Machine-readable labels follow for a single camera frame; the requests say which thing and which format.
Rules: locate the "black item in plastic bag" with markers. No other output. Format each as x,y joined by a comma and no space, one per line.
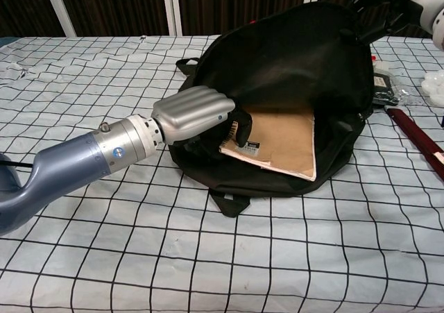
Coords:
386,87

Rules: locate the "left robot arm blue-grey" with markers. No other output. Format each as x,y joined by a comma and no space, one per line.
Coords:
79,160

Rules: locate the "white black-checked tablecloth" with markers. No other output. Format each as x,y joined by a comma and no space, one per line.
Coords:
173,257

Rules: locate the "blue padded table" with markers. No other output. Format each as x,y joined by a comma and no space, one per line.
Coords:
5,40

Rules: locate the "brown spiral notebook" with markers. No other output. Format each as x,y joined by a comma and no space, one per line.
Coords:
284,143

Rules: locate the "white crumpled plastic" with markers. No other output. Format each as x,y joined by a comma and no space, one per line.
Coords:
435,87

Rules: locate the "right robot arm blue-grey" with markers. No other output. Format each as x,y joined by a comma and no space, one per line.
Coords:
436,25

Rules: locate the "maroon folded fan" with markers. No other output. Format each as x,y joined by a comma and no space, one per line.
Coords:
419,136

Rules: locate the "black backpack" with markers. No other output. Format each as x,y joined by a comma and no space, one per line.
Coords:
284,63

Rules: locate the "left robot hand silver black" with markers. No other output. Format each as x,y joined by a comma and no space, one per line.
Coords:
194,113

